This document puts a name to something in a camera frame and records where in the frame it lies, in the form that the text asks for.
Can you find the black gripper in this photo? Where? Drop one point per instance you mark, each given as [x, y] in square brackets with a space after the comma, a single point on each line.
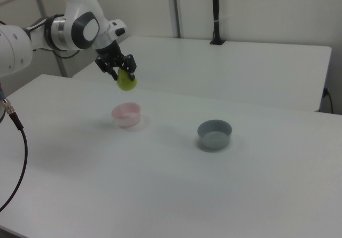
[110, 53]

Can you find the green pear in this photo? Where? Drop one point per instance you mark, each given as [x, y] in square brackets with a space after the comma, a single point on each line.
[126, 83]

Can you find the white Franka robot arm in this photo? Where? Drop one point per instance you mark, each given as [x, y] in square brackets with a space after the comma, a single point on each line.
[72, 21]

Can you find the pink plastic bowl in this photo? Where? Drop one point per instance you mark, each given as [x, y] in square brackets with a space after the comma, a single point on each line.
[127, 116]

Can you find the grey plastic bowl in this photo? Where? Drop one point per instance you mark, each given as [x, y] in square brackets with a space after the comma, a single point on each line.
[213, 139]

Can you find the black pole with clamp base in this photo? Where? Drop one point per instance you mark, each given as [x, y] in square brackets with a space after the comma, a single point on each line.
[216, 13]

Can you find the white rectangular table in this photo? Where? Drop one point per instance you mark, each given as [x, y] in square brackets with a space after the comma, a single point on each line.
[240, 69]

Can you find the grey wall frame post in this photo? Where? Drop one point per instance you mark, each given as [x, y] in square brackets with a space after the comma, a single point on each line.
[60, 67]
[176, 10]

